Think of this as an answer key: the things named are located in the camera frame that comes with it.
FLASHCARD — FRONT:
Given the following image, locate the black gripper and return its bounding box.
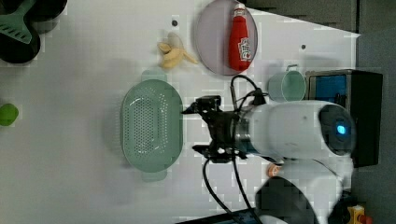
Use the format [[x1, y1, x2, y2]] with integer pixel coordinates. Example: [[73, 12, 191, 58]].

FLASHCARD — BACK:
[[182, 95, 248, 163]]

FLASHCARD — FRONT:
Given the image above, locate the green perforated strainer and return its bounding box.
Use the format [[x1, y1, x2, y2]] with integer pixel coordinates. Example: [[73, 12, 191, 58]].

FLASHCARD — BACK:
[[120, 68, 183, 182]]

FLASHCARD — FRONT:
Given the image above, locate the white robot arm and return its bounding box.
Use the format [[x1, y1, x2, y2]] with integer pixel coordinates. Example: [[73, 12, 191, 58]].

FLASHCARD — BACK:
[[183, 95, 357, 224]]

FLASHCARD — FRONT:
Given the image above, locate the peeled toy banana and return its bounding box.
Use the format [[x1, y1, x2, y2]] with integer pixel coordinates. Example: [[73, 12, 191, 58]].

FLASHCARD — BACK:
[[157, 32, 198, 69]]

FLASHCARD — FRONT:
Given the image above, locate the toy orange half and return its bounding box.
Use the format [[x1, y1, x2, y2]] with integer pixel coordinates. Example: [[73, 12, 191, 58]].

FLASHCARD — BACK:
[[267, 163, 281, 177]]

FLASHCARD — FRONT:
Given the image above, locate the red ketchup bottle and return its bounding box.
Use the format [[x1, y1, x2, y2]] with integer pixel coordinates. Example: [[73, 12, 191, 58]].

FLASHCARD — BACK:
[[228, 4, 251, 72]]

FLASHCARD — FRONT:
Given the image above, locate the light green mug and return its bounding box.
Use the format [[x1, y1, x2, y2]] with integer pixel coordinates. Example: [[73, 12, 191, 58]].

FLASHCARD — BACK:
[[268, 64, 306, 103]]

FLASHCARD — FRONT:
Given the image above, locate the grey round plate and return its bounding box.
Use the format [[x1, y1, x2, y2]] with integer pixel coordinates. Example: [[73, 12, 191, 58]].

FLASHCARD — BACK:
[[194, 0, 258, 76]]

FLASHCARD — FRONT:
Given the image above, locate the black toy oven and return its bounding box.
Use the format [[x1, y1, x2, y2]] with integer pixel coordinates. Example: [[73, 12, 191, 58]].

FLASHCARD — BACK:
[[305, 69, 383, 168]]

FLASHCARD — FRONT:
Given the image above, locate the yellow red emergency button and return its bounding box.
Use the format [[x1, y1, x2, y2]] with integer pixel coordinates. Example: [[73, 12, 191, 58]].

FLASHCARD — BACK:
[[347, 205, 373, 224]]

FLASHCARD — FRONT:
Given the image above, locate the green cylinder object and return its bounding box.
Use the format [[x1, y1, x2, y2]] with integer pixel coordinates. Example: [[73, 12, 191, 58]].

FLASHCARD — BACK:
[[0, 104, 19, 126]]

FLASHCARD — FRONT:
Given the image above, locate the black round pan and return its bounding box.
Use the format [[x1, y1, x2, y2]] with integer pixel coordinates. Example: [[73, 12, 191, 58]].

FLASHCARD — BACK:
[[0, 0, 68, 63]]

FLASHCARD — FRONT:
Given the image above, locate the green slotted spatula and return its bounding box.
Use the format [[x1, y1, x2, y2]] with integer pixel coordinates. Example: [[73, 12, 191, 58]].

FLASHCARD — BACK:
[[0, 0, 36, 44]]

